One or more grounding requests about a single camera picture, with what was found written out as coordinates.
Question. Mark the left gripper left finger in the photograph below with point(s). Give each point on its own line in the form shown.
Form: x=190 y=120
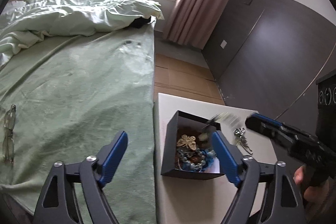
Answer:
x=57 y=201

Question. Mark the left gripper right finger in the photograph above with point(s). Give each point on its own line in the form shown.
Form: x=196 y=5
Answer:
x=265 y=192

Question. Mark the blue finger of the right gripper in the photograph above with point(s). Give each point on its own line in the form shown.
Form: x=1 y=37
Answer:
x=265 y=119

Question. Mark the black jewelry box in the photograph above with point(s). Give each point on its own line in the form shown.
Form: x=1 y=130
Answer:
x=188 y=152

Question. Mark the person right hand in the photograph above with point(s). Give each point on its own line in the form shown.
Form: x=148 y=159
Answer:
x=313 y=194

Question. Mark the dark grey wardrobe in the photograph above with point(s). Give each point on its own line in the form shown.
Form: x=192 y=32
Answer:
x=275 y=52

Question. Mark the gold butterfly brooch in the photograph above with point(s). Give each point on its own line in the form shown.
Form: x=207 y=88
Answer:
x=187 y=141

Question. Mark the eyeglasses on bed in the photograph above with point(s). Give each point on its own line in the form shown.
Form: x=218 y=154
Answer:
x=8 y=128

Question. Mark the flattened cardboard sheet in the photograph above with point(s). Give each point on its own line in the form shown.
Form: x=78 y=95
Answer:
x=179 y=78

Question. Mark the green bed sheet mattress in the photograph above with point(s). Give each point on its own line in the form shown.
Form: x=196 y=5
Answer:
x=73 y=94

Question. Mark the white table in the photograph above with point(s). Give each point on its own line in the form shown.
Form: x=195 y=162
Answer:
x=182 y=200

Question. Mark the black object on bed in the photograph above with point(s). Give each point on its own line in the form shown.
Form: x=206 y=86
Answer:
x=139 y=22

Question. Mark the light green duvet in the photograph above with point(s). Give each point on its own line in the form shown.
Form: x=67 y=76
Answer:
x=27 y=22

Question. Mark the black camera box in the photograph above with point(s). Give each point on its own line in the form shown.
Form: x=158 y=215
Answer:
x=325 y=130

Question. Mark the silver chain jewelry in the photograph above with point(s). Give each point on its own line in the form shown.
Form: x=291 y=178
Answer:
x=240 y=139

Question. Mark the white wall socket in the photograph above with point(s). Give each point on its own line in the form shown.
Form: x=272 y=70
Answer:
x=223 y=44

